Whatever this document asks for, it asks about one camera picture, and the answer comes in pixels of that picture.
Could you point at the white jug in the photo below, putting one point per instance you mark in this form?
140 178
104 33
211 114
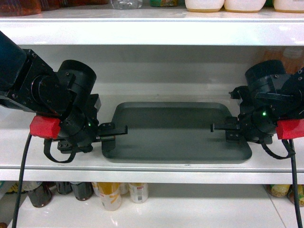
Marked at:
244 6
204 5

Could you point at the white shelf board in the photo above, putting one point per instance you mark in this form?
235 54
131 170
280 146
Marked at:
155 27
93 166

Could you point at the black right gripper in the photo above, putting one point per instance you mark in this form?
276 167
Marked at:
254 124

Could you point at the red left camera mount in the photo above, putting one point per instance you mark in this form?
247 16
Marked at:
45 127

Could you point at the silver grey rectangular tray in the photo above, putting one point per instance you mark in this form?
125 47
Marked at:
174 132

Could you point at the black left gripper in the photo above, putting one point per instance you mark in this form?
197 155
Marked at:
80 128

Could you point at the yellow juice bottle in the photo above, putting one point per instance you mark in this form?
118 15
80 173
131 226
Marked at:
110 195

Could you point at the white upper shelf board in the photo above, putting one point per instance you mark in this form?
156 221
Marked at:
155 27

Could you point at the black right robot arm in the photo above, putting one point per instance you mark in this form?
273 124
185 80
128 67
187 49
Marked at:
270 95

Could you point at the red camera mount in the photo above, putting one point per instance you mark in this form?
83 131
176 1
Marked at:
45 127
290 129

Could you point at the white jug left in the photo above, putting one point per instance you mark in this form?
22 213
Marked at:
204 5

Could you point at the white jug middle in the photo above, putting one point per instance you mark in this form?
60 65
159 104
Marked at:
244 6

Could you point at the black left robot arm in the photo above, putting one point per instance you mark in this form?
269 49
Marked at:
65 107

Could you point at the white middle shelf board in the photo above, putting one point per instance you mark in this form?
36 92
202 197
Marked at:
93 166

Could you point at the red right camera mount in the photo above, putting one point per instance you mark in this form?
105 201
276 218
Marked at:
290 129

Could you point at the dark soy sauce bottle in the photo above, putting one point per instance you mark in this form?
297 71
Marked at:
38 192

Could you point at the white label drink bottle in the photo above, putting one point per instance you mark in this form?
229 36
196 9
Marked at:
138 192

